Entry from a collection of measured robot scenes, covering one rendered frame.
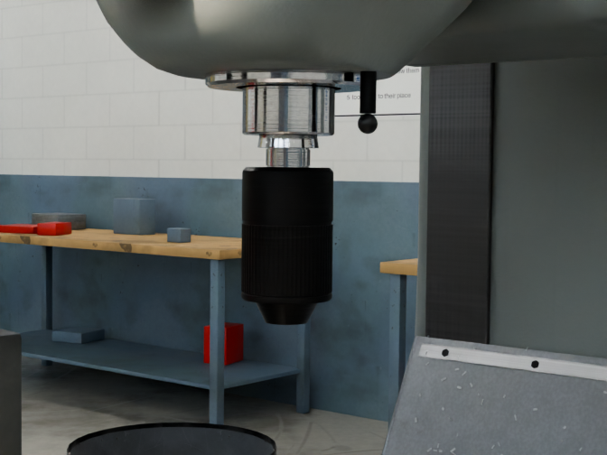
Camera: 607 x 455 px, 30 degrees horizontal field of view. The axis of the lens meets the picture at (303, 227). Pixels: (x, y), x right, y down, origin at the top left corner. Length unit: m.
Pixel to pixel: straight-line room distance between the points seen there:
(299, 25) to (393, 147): 5.13
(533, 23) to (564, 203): 0.30
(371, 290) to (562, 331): 4.81
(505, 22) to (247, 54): 0.18
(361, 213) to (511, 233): 4.80
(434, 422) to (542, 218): 0.19
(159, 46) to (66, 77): 6.82
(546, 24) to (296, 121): 0.16
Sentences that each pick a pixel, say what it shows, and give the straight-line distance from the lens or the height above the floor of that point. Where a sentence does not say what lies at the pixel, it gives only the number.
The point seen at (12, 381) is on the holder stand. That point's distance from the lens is 0.81.
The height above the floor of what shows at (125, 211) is 1.01.
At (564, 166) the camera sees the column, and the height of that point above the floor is 1.27.
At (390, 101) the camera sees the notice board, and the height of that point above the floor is 1.60.
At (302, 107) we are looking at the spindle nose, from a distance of 0.56.
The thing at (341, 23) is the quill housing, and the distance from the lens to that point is 0.51.
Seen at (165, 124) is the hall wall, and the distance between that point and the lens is 6.67.
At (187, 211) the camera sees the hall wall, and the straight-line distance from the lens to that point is 6.53.
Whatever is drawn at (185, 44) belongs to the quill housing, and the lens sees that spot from 0.52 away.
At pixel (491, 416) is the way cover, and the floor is 1.07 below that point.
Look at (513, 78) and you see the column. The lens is 0.94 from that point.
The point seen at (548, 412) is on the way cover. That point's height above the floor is 1.08.
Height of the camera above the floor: 1.26
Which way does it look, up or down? 3 degrees down
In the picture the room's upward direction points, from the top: 1 degrees clockwise
